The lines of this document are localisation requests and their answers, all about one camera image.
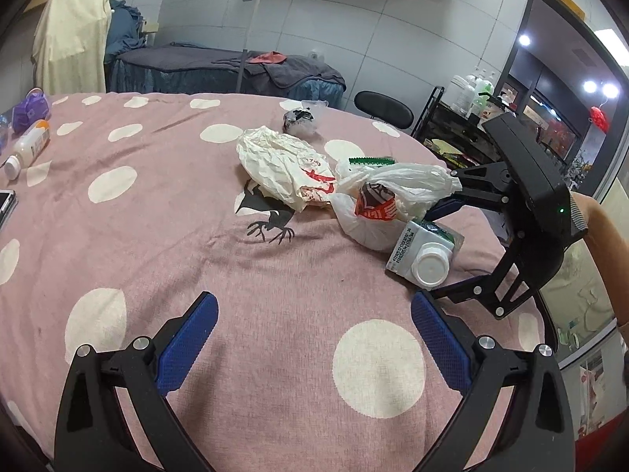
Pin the black round stool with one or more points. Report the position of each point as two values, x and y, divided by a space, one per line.
383 105

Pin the black metal cart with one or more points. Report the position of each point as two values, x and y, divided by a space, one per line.
457 128

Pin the blue cloth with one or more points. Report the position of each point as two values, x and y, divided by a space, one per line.
123 29

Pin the green serrated strip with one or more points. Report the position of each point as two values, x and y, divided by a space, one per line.
371 161

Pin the yellow sheet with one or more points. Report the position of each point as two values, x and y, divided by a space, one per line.
444 148

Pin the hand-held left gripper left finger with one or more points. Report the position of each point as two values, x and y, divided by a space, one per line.
189 344

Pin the red hanging ornament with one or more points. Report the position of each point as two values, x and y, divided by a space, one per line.
599 119

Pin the clear ribbed jar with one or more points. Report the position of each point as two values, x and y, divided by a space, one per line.
463 93

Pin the red cloth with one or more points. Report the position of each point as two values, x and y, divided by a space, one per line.
268 57

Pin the white paper wrapper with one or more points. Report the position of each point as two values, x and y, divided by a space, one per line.
275 157

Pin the massage bed with blue skirt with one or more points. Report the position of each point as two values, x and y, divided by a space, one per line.
196 76

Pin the white lotion bottle orange label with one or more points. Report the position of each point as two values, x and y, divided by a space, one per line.
29 145

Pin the smartphone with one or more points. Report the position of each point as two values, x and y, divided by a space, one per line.
5 204

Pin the person's right forearm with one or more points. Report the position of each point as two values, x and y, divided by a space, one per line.
607 246

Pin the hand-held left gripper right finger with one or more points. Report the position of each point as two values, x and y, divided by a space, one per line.
440 341

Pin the purple pouch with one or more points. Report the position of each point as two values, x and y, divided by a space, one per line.
29 110

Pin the cream towel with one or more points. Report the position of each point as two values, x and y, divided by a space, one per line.
69 34

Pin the clear plastic cup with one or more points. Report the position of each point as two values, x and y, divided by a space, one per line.
315 104

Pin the white plastic bag orange print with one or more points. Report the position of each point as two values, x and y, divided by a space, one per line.
408 177

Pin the grey blanket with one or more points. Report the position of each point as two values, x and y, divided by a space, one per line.
295 76

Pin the green-topped pump bottle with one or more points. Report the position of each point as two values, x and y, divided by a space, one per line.
481 98

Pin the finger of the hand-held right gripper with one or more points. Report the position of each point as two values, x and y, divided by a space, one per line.
444 206
467 291

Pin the pink polka-dot blanket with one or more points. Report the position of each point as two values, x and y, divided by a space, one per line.
196 236

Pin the milk carton with white cap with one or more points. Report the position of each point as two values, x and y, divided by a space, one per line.
422 246

